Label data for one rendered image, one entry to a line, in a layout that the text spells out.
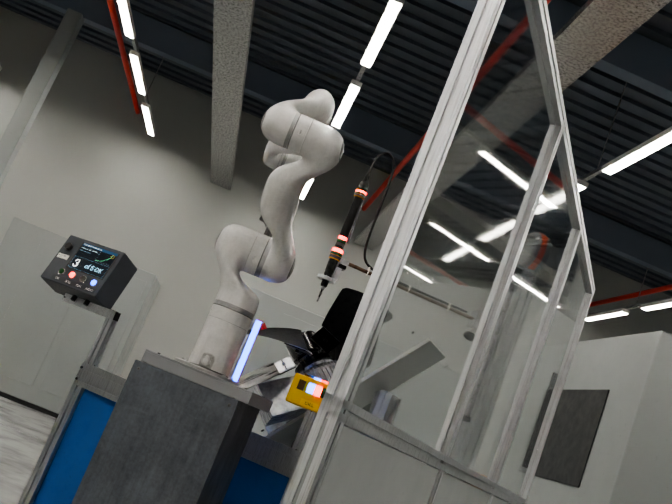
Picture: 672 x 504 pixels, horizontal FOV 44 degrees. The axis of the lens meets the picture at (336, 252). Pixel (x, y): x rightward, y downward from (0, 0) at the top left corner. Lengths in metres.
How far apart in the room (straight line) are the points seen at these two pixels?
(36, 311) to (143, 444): 8.08
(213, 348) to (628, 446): 2.65
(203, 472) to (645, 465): 2.78
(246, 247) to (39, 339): 7.99
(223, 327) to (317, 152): 0.54
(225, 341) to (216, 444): 0.29
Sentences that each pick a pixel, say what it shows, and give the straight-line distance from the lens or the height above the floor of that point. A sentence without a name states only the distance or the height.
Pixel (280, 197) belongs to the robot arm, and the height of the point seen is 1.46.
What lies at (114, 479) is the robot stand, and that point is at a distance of 2.23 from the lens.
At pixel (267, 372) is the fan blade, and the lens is 3.05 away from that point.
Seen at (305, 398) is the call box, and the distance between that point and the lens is 2.49.
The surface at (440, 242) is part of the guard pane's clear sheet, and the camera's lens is 1.78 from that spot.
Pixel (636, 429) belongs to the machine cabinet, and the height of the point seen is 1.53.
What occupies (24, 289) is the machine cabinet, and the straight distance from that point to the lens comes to 10.29.
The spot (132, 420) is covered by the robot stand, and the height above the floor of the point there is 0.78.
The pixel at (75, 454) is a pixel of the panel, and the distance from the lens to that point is 2.91.
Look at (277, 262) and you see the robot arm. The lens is 2.30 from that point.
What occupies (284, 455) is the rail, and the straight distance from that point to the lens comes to 2.52.
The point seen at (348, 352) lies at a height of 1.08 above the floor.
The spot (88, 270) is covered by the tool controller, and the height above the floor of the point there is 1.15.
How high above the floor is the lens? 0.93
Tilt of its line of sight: 12 degrees up
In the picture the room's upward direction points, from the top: 22 degrees clockwise
